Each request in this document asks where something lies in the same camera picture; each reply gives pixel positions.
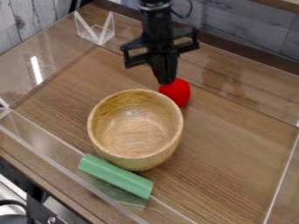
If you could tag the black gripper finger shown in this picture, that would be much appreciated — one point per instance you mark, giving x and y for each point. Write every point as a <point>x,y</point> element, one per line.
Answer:
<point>157,63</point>
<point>171,67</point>

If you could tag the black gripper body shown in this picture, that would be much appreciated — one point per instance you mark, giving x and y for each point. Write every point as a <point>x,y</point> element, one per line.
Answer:
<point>161,38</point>

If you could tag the red plush fruit green leaf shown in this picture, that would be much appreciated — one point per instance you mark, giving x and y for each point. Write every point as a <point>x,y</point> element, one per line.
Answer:
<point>177,90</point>

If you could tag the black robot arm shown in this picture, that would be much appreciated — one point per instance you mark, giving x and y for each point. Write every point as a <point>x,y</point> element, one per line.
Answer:
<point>161,5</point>

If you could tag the wooden bowl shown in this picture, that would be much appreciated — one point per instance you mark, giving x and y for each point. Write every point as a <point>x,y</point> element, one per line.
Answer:
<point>135,128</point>

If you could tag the green rectangular block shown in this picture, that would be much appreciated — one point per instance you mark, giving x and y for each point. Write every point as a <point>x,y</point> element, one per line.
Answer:
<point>117,176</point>

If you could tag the clear acrylic tray enclosure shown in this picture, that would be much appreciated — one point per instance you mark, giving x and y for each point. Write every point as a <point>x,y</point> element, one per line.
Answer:
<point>225,152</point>

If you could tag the black metal mount bracket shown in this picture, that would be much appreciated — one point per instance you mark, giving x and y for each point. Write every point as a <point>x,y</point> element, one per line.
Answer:
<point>39,214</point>

